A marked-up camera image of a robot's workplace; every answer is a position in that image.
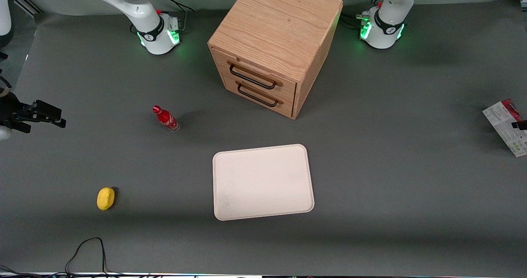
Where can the red cookie box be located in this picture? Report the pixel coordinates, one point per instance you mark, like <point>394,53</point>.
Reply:
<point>503,123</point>

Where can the aluminium frame rail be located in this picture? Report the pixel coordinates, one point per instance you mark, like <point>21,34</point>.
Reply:
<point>26,2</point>
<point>523,0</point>

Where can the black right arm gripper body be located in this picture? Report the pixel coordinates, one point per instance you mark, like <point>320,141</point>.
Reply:
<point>9,110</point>

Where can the red cola bottle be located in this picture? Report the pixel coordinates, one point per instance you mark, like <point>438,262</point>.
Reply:
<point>165,118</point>

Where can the yellow lemon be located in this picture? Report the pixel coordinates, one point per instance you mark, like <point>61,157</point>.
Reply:
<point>105,198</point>

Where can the wooden drawer cabinet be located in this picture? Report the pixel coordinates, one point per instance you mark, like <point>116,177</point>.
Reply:
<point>280,22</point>

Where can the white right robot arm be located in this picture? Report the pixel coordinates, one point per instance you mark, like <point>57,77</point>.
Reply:
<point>140,6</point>

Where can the wooden drawer front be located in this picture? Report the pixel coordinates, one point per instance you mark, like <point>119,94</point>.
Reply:
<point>289,110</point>
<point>289,90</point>

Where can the beige plastic tray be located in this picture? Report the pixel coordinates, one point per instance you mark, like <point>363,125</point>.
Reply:
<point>263,183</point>

